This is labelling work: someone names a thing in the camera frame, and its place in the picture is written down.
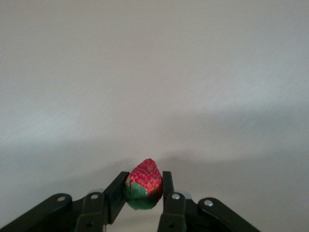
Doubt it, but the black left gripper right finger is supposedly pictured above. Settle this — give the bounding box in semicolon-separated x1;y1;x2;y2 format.
158;171;261;232

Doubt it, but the red strawberry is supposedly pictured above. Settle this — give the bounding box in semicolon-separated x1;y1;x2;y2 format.
123;158;163;211

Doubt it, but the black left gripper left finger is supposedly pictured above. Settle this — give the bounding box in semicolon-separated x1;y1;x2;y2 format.
0;171;130;232

